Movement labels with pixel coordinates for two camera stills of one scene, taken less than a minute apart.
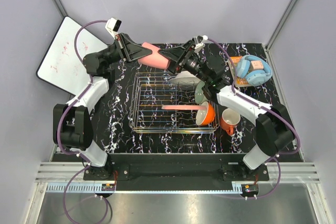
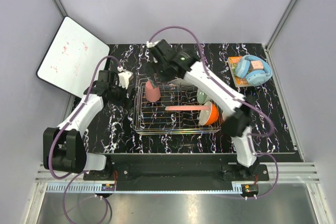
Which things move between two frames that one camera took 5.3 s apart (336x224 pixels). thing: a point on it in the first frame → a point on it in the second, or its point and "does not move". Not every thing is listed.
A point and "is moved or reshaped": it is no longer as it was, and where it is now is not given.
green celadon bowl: (200, 96) does not move
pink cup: (155, 59) is moved or reshaped
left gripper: (128, 50) → (122, 100)
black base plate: (213, 172) does not move
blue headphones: (253, 77) does not move
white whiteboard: (59, 66) does not move
